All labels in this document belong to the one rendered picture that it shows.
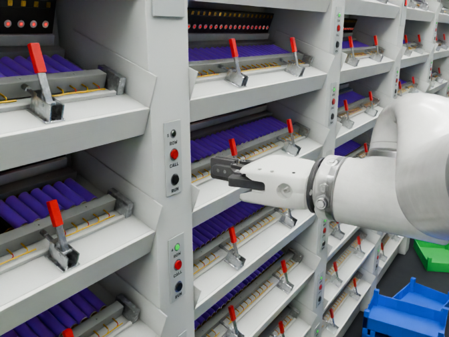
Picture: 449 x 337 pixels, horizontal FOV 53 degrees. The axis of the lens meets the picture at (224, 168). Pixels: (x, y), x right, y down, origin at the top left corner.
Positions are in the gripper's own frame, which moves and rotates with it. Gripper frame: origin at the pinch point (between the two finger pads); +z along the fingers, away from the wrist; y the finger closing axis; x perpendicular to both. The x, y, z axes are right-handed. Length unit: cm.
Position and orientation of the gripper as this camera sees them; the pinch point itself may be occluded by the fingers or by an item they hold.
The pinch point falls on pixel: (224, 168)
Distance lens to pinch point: 68.0
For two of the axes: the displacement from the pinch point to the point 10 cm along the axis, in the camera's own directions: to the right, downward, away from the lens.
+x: -0.1, -9.6, -2.7
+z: -8.3, -1.5, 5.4
